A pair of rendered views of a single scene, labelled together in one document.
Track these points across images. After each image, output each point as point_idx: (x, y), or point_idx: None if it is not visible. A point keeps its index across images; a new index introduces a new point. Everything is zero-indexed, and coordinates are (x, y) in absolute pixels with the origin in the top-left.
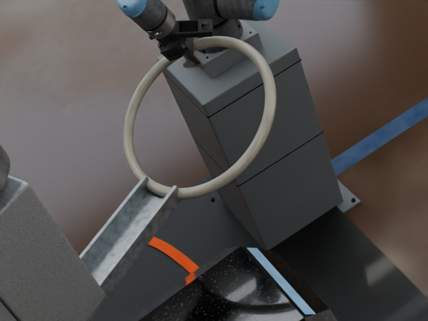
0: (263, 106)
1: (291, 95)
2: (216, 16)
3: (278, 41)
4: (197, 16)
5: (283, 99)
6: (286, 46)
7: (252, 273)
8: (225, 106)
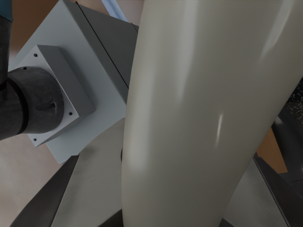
0: (124, 58)
1: (112, 30)
2: (1, 94)
3: (50, 25)
4: (1, 126)
5: (116, 38)
6: (57, 13)
7: None
8: None
